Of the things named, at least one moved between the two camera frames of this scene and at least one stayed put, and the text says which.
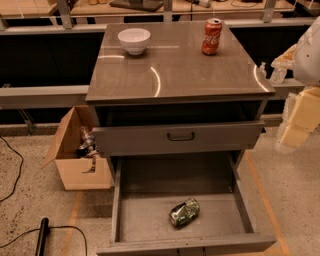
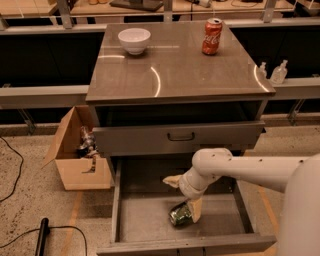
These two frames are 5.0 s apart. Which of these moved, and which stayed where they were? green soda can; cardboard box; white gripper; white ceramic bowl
Moved: white gripper
Stayed: white ceramic bowl; cardboard box; green soda can
